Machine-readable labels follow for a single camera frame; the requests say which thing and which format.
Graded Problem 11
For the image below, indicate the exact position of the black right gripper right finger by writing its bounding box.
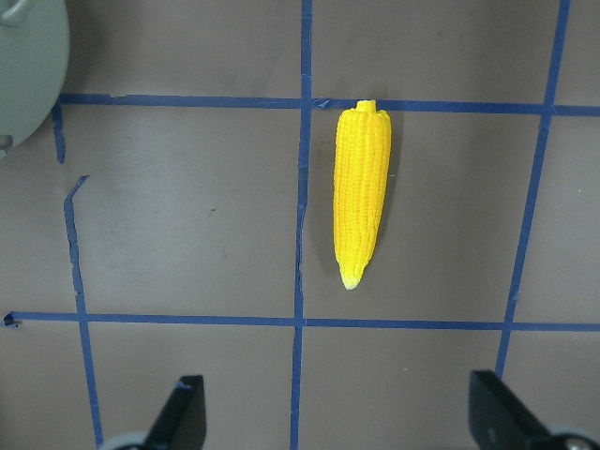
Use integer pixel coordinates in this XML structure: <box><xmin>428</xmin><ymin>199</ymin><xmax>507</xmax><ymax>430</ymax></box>
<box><xmin>468</xmin><ymin>369</ymin><xmax>600</xmax><ymax>450</ymax></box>

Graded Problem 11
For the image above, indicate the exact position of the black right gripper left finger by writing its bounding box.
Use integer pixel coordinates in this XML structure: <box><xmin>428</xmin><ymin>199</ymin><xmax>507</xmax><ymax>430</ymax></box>
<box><xmin>144</xmin><ymin>375</ymin><xmax>207</xmax><ymax>449</ymax></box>

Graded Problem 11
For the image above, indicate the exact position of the yellow plastic corn cob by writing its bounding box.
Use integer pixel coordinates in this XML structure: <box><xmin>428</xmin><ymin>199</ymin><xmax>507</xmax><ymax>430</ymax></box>
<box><xmin>332</xmin><ymin>99</ymin><xmax>392</xmax><ymax>291</ymax></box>

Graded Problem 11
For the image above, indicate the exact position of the pale green cooking pot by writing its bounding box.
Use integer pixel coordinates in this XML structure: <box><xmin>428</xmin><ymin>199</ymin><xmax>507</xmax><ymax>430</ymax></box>
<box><xmin>1</xmin><ymin>0</ymin><xmax>70</xmax><ymax>157</ymax></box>

